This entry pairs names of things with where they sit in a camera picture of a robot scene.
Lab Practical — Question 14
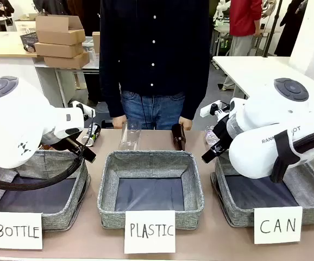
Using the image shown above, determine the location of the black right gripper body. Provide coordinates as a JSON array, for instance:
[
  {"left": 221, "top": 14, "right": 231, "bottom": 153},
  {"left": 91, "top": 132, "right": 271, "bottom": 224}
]
[{"left": 212, "top": 116, "right": 234, "bottom": 153}]

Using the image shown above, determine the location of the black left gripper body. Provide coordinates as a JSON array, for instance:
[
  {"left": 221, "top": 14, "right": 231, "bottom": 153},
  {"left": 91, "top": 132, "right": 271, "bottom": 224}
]
[{"left": 63, "top": 136, "right": 87, "bottom": 160}]

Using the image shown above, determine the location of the person's right forearm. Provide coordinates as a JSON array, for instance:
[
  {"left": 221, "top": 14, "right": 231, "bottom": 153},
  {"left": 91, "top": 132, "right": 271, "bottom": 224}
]
[{"left": 99, "top": 62, "right": 125, "bottom": 119}]

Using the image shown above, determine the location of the person's left forearm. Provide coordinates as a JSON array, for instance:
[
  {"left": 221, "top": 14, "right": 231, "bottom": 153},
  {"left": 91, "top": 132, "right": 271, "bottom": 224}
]
[{"left": 183, "top": 62, "right": 211, "bottom": 121}]

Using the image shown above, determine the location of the black green drink can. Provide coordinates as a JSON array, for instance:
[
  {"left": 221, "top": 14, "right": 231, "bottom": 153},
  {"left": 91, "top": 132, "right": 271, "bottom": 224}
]
[{"left": 81, "top": 122, "right": 102, "bottom": 147}]

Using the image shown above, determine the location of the grey basket labelled plastic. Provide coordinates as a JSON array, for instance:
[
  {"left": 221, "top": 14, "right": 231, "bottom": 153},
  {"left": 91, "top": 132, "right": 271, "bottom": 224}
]
[{"left": 97, "top": 151, "right": 205, "bottom": 229}]

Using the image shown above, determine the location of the grey basket labelled can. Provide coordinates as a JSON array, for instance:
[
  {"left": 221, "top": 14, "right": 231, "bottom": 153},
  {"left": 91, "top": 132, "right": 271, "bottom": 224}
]
[{"left": 210, "top": 151, "right": 314, "bottom": 228}]

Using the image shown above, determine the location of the grey basket labelled bottle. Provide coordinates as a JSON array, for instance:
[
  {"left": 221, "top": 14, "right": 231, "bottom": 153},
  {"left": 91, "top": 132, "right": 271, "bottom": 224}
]
[{"left": 0, "top": 149, "right": 91, "bottom": 231}]

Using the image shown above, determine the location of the white paper sign CAN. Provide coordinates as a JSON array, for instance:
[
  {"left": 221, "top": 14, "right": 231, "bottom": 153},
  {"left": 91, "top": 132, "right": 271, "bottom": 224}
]
[{"left": 253, "top": 206, "right": 304, "bottom": 245}]

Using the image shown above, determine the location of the person's left hand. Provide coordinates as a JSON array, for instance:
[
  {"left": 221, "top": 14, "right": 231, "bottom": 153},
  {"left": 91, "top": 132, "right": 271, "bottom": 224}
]
[{"left": 179, "top": 116, "right": 193, "bottom": 132}]

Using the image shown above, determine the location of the person's right hand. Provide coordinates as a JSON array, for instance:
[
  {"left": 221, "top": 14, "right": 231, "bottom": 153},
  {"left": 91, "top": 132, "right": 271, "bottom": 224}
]
[{"left": 112, "top": 116, "right": 127, "bottom": 129}]

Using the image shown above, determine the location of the crumpled clear plastic bottle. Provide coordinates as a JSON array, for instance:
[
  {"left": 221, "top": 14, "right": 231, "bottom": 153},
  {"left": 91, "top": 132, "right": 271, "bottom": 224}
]
[{"left": 204, "top": 125, "right": 221, "bottom": 146}]

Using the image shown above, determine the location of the brown glass bottle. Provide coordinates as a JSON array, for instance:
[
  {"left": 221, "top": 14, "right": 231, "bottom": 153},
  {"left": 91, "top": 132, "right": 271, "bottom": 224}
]
[{"left": 171, "top": 123, "right": 187, "bottom": 152}]

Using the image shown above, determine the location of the empty white table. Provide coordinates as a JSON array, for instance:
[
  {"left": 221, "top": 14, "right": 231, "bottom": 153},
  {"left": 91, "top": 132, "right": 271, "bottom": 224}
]
[{"left": 212, "top": 55, "right": 314, "bottom": 99}]

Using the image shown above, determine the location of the flat closed cardboard box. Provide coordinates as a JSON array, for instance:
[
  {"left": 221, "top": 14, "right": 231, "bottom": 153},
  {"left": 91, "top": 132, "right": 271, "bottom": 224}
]
[
  {"left": 43, "top": 51, "right": 90, "bottom": 70},
  {"left": 34, "top": 42, "right": 85, "bottom": 59}
]

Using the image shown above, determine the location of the white paper sign PLASTIC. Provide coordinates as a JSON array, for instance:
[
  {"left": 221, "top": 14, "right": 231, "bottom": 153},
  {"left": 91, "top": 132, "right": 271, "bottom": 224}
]
[{"left": 123, "top": 210, "right": 177, "bottom": 254}]

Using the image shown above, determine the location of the white paper sign BOTTLE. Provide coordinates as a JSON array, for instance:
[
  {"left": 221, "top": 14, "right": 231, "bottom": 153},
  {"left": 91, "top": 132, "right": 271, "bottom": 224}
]
[{"left": 0, "top": 211, "right": 43, "bottom": 250}]

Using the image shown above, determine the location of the person in dark shirt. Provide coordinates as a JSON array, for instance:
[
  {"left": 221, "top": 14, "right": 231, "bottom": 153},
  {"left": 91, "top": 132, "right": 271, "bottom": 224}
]
[{"left": 99, "top": 0, "right": 211, "bottom": 131}]

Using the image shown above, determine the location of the small upright cardboard box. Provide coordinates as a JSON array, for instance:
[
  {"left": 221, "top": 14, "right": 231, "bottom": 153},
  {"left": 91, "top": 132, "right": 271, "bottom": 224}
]
[{"left": 92, "top": 31, "right": 101, "bottom": 54}]

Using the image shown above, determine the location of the person in red top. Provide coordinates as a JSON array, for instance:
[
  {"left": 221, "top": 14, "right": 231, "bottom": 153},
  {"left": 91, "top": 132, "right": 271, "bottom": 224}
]
[{"left": 221, "top": 0, "right": 263, "bottom": 91}]

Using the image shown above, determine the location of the open cardboard box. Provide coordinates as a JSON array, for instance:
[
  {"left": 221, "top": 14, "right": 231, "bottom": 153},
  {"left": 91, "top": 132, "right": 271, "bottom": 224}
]
[{"left": 35, "top": 15, "right": 86, "bottom": 46}]

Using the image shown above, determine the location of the black tripod pole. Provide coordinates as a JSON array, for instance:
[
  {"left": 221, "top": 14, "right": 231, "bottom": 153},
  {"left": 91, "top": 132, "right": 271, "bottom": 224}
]
[{"left": 262, "top": 0, "right": 283, "bottom": 57}]

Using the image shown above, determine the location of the person in black coat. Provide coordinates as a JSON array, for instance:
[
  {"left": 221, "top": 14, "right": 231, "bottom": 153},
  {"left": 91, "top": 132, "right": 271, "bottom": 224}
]
[{"left": 275, "top": 0, "right": 309, "bottom": 57}]

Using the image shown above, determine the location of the light wooden table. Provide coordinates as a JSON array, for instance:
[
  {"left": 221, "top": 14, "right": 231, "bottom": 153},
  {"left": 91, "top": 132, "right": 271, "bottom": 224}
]
[{"left": 0, "top": 31, "right": 38, "bottom": 58}]

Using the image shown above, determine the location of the white plastic crate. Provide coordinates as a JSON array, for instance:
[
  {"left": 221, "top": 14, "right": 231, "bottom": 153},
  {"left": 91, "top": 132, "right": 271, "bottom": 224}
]
[{"left": 14, "top": 20, "right": 37, "bottom": 34}]

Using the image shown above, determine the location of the person in black printed sweater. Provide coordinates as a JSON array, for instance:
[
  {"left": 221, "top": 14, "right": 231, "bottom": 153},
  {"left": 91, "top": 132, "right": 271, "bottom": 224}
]
[{"left": 0, "top": 0, "right": 15, "bottom": 32}]

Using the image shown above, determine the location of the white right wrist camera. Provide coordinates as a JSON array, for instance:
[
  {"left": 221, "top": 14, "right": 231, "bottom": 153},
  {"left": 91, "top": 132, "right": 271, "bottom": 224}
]
[{"left": 199, "top": 100, "right": 230, "bottom": 119}]

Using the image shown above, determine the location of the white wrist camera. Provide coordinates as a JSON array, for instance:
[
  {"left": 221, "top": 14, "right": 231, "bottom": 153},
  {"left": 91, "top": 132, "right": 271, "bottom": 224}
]
[
  {"left": 68, "top": 100, "right": 90, "bottom": 121},
  {"left": 199, "top": 100, "right": 230, "bottom": 119}
]

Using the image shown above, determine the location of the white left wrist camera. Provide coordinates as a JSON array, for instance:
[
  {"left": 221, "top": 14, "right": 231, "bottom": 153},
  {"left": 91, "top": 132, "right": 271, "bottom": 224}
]
[{"left": 68, "top": 100, "right": 90, "bottom": 121}]

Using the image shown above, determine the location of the black right arm cable sleeve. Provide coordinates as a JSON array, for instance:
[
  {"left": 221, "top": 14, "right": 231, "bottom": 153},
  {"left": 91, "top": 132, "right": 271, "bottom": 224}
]
[{"left": 269, "top": 129, "right": 314, "bottom": 183}]

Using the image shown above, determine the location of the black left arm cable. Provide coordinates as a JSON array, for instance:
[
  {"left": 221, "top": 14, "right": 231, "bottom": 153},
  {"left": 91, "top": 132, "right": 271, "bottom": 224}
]
[{"left": 0, "top": 108, "right": 97, "bottom": 191}]

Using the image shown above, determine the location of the black wire basket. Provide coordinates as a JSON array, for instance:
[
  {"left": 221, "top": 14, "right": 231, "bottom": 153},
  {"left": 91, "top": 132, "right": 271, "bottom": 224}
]
[{"left": 20, "top": 32, "right": 40, "bottom": 53}]

